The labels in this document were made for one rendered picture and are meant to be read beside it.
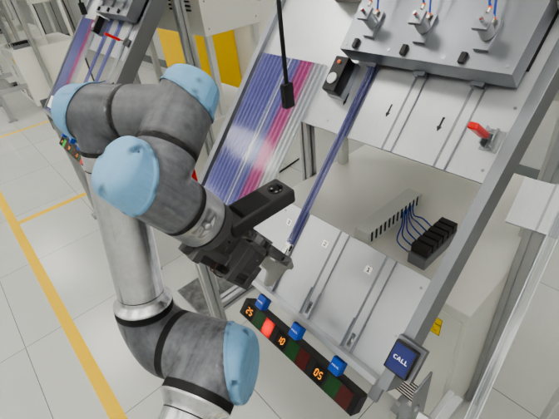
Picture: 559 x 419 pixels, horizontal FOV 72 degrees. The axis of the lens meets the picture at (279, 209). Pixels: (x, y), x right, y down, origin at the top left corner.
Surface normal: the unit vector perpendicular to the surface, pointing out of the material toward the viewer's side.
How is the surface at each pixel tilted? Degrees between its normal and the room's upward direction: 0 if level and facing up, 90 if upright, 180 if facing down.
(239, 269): 90
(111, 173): 33
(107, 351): 0
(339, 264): 48
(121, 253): 79
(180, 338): 21
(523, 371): 0
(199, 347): 13
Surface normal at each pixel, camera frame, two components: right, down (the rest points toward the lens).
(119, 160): -0.49, -0.43
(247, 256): 0.66, 0.39
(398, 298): -0.62, -0.20
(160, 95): -0.27, -0.40
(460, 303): -0.11, -0.80
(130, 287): 0.05, 0.42
